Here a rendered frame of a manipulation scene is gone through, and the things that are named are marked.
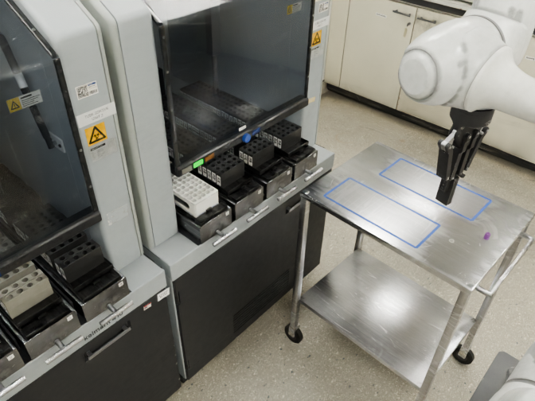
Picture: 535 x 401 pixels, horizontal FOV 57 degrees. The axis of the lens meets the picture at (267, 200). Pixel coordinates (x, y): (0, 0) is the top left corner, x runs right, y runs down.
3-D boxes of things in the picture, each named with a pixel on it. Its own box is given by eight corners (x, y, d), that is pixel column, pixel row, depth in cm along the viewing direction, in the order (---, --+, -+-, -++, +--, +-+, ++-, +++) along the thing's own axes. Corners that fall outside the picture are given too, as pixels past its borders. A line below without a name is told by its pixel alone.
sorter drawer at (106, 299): (-28, 208, 163) (-38, 187, 158) (12, 190, 171) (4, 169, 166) (96, 332, 126) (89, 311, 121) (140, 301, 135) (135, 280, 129)
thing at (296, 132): (297, 138, 186) (298, 124, 183) (301, 140, 185) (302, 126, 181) (276, 150, 180) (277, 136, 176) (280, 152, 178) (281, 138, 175)
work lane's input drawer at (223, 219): (80, 159, 187) (74, 139, 181) (110, 145, 195) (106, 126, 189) (210, 252, 150) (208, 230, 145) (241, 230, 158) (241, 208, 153)
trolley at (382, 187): (282, 336, 214) (292, 187, 162) (345, 279, 240) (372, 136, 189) (417, 445, 179) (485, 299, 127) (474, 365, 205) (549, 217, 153)
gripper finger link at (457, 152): (473, 133, 92) (468, 135, 91) (456, 181, 99) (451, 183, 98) (456, 124, 94) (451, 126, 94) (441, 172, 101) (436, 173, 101)
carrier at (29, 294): (50, 288, 127) (44, 272, 123) (54, 292, 126) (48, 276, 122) (6, 315, 120) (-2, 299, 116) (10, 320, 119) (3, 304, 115)
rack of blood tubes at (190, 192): (137, 181, 166) (134, 165, 162) (161, 168, 172) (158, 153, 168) (196, 220, 151) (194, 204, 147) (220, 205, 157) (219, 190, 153)
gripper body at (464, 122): (478, 115, 85) (463, 159, 91) (506, 103, 89) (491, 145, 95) (443, 98, 90) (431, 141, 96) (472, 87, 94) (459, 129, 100)
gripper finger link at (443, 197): (457, 178, 99) (454, 179, 99) (448, 204, 104) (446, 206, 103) (445, 171, 101) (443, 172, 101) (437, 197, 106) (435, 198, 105)
